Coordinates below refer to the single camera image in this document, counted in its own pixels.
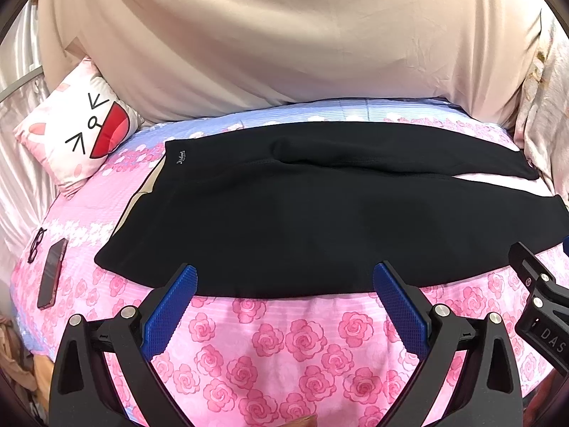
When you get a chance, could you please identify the black pants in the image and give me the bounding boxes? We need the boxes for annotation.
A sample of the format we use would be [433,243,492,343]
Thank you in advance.
[95,122,568,299]

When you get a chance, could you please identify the dark smartphone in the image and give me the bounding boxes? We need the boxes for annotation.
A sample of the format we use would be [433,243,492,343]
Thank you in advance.
[37,238,69,310]

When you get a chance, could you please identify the black eyeglasses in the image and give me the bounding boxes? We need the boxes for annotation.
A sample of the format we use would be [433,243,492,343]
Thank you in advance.
[27,227,46,264]

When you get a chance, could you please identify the crumpled grey floral blanket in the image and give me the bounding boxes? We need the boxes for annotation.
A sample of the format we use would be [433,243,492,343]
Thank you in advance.
[514,10,569,201]

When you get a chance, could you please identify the white satin curtain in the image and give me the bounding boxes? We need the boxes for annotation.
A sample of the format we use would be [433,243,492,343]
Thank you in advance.
[0,0,61,285]

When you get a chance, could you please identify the white cat face pillow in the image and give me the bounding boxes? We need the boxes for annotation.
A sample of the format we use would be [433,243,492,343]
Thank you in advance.
[14,57,142,197]

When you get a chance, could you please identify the beige fabric headboard cover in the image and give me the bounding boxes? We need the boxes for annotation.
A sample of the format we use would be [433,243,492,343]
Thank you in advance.
[38,0,544,122]

